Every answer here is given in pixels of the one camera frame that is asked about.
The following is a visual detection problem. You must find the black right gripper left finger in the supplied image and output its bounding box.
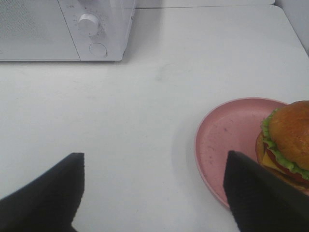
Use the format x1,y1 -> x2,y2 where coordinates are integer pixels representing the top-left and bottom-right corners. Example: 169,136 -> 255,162
0,153 -> 84,232

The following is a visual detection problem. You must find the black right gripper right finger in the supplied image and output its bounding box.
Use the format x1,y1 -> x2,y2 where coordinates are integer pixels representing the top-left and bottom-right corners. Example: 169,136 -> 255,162
223,151 -> 309,232

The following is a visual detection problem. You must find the burger with lettuce and cheese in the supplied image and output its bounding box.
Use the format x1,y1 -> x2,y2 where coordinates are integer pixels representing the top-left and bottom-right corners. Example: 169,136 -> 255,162
255,101 -> 309,195

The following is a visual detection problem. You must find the pink round plate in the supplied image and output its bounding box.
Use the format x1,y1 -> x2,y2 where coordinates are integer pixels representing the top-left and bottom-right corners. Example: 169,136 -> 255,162
195,98 -> 287,205

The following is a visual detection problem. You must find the round white door button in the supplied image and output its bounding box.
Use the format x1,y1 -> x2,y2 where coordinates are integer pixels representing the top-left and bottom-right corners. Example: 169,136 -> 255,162
89,43 -> 107,57

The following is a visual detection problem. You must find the white microwave door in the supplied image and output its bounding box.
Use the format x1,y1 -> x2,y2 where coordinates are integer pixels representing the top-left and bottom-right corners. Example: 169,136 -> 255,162
0,0 -> 80,61

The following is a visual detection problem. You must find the white microwave oven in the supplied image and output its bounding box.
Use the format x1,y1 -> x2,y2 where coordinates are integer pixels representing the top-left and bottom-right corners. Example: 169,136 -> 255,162
0,0 -> 137,62

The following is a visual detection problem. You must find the lower white microwave knob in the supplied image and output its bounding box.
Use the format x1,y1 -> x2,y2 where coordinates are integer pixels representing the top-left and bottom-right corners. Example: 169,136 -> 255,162
78,13 -> 99,36

